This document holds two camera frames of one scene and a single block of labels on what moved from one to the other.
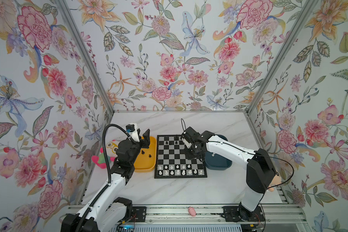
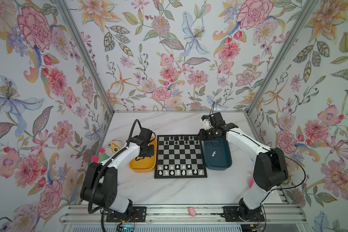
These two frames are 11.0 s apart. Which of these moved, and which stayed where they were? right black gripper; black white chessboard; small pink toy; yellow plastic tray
Moved: right black gripper
Stayed: small pink toy; yellow plastic tray; black white chessboard
